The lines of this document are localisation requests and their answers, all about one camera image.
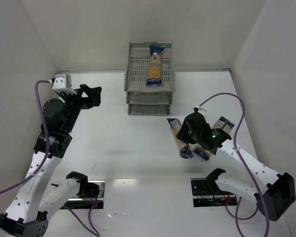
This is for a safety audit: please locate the spaghetti bag white label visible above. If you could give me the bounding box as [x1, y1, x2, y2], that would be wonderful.
[213, 116, 235, 134]

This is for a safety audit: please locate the spaghetti bag blue yellow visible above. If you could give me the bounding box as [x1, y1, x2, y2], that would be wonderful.
[146, 45, 165, 86]

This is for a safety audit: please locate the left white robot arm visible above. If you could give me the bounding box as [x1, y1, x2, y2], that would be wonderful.
[0, 84, 102, 237]

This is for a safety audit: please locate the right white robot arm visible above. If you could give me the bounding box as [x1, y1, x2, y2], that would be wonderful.
[177, 111, 296, 222]

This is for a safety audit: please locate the grey three-tier tray shelf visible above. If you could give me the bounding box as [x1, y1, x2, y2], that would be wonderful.
[124, 42, 175, 116]

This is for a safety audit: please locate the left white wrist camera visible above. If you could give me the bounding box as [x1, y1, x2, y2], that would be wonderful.
[52, 74, 77, 95]

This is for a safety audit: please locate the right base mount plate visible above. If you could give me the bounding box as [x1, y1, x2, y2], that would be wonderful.
[190, 178, 237, 207]

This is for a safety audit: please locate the base mount plate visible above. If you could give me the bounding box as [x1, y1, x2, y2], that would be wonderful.
[65, 180, 105, 210]
[190, 178, 237, 207]

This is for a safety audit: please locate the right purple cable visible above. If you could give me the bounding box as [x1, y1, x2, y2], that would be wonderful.
[193, 92, 272, 237]

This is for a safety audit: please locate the purple cable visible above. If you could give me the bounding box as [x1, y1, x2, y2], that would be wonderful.
[0, 79, 101, 237]
[193, 92, 272, 237]

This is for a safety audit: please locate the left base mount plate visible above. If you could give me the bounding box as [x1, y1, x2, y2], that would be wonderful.
[65, 180, 105, 210]

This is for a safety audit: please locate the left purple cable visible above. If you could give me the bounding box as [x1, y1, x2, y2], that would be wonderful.
[0, 79, 101, 237]

